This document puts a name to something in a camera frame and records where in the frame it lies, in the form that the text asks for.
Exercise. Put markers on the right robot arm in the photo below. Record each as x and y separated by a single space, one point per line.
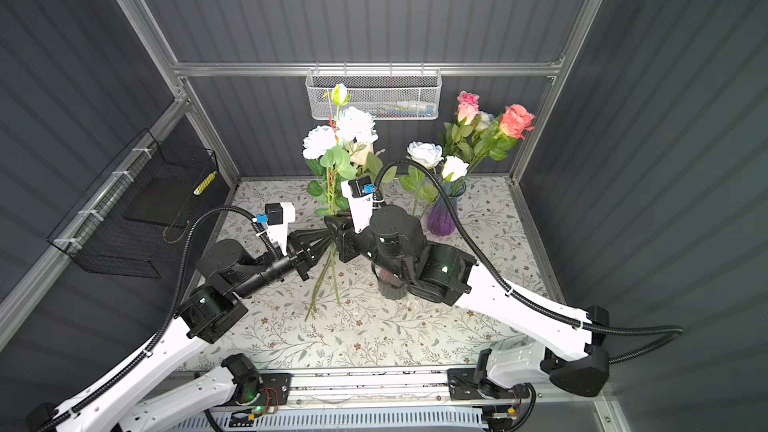
562 351

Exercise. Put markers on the coral pink rose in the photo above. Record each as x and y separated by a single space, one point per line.
501 136

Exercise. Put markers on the light pink rose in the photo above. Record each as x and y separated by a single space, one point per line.
449 148

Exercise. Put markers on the white blue rose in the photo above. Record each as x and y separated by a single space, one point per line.
416 182

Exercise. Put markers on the black wire side basket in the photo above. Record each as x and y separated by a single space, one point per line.
134 224

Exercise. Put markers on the white wire wall basket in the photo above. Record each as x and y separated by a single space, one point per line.
386 97

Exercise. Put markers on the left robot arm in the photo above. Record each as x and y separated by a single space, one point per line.
118 401

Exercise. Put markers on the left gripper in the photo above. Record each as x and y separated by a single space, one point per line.
301 254

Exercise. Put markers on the yellow marker pen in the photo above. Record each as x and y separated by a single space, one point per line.
205 183

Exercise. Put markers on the blue purple glass vase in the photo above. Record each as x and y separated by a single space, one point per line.
440 221

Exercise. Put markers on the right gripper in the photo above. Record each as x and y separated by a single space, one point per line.
344 239

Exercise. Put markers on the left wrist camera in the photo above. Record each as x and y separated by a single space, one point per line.
272 226

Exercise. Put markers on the magenta pink rose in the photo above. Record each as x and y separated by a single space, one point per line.
468 98

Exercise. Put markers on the pale pink rose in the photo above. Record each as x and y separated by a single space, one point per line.
368 163

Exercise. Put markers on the white perforated cable tray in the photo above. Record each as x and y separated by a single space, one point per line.
435 418

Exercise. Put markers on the red glass vase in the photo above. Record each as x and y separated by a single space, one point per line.
389 285

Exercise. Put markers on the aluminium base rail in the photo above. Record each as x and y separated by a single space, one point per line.
394 387

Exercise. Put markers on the white peony flower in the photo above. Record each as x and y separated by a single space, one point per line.
327 150

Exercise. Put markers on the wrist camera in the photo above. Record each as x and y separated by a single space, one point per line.
272 226
359 193

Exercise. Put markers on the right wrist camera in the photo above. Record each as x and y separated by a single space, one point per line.
359 193

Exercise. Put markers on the floral patterned table mat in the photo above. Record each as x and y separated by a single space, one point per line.
345 322

